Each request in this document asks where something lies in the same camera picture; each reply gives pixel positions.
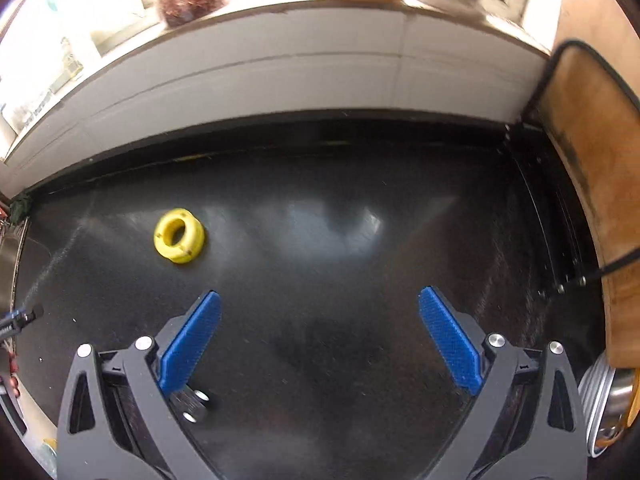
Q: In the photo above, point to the dark green cloth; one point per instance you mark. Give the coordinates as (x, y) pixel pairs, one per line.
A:
(19, 209)

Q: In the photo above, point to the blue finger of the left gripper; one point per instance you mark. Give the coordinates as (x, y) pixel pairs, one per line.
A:
(15, 321)

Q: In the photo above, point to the wooden cutting board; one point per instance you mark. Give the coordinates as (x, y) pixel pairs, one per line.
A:
(591, 116)

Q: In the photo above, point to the steel bowl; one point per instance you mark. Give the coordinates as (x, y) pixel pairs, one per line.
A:
(610, 401)

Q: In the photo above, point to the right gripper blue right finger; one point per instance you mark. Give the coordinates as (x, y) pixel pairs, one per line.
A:
(452, 334)

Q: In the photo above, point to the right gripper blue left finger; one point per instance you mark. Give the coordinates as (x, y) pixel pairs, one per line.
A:
(183, 340)

